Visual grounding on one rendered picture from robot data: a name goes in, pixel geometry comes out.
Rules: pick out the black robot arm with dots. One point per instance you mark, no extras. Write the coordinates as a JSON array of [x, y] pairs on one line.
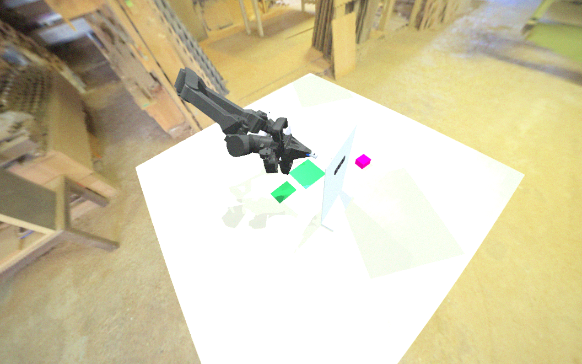
[[234, 121]]

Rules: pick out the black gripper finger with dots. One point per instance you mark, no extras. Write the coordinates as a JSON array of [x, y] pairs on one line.
[[293, 145], [294, 155]]

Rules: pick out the magenta block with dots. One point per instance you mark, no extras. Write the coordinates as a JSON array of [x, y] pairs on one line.
[[362, 161]]

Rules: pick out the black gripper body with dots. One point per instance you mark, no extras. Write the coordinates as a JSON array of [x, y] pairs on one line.
[[278, 139]]

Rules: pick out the green square mat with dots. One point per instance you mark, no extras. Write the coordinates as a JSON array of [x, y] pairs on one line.
[[307, 173]]

